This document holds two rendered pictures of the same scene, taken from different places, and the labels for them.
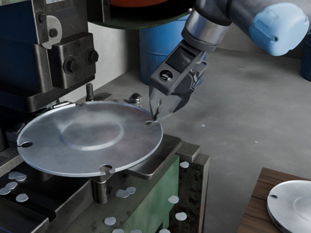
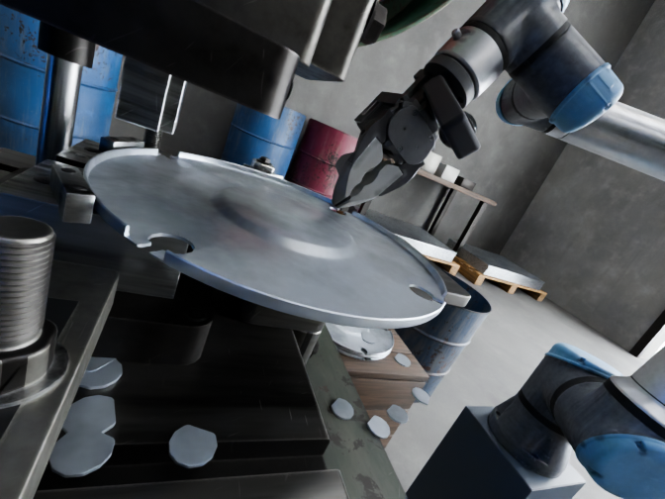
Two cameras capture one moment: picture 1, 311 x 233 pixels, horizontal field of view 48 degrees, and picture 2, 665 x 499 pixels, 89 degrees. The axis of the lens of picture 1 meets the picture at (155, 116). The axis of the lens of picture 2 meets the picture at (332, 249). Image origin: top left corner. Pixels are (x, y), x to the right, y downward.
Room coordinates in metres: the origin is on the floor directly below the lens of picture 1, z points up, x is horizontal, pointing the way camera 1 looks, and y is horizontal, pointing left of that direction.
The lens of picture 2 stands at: (0.41, 0.33, 0.87)
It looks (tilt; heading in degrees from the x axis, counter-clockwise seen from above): 18 degrees down; 305
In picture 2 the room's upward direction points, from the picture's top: 24 degrees clockwise
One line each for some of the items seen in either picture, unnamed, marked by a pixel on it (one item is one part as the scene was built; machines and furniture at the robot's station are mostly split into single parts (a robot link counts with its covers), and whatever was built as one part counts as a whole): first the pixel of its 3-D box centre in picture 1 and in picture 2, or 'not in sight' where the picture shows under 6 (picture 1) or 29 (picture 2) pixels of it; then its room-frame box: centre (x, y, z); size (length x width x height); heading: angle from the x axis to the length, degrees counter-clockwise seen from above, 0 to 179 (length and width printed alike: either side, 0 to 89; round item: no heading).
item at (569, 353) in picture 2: not in sight; (573, 384); (0.33, -0.45, 0.62); 0.13 x 0.12 x 0.14; 122
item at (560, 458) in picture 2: not in sight; (536, 425); (0.33, -0.46, 0.50); 0.15 x 0.15 x 0.10
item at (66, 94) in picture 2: not in sight; (60, 97); (0.77, 0.26, 0.81); 0.02 x 0.02 x 0.14
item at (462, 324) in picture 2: not in sight; (418, 328); (0.80, -1.07, 0.24); 0.42 x 0.42 x 0.48
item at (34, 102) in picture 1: (38, 85); (137, 49); (0.67, 0.25, 0.86); 0.20 x 0.16 x 0.05; 153
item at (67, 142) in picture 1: (91, 132); (288, 218); (0.61, 0.13, 0.78); 0.29 x 0.29 x 0.01
